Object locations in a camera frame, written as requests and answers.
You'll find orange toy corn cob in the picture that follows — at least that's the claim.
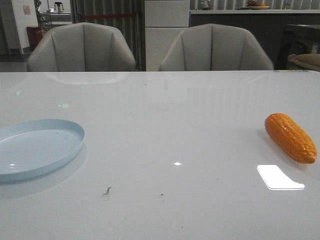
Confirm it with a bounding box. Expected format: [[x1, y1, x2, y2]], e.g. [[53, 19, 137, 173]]
[[264, 113, 318, 164]]

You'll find light blue round plate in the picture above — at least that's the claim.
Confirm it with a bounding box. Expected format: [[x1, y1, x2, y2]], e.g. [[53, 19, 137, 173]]
[[0, 119, 85, 183]]

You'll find right beige leather chair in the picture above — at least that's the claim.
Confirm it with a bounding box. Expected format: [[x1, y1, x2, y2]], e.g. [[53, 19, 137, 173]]
[[158, 23, 274, 72]]

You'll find beige leather chair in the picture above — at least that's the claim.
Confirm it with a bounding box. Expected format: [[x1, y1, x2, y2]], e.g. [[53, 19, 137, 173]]
[[158, 23, 274, 72], [26, 22, 136, 72]]

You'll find white cabinet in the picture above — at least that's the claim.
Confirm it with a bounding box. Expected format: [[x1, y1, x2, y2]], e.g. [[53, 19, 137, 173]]
[[144, 0, 190, 72]]

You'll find left beige leather chair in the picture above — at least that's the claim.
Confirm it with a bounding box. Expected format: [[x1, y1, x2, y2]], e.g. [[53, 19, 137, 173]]
[[26, 22, 136, 72]]

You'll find red barrier belt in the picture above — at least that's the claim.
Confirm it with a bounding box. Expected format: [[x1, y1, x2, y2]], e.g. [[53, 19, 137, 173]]
[[81, 13, 136, 20]]

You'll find dark counter with white top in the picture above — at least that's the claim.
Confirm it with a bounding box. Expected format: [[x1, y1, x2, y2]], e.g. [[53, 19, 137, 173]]
[[189, 9, 320, 70]]

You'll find fruit bowl on counter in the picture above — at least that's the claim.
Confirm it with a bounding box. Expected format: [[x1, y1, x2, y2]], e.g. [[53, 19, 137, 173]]
[[246, 0, 269, 10]]

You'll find red bin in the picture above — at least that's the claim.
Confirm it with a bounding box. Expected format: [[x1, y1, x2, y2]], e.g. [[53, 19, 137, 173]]
[[26, 26, 43, 51]]

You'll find tan cushion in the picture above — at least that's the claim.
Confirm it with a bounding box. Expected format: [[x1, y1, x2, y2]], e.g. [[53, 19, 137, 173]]
[[287, 53, 320, 72]]

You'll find pink wall notice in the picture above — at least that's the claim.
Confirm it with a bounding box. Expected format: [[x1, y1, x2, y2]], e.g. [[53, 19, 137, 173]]
[[23, 5, 31, 15]]

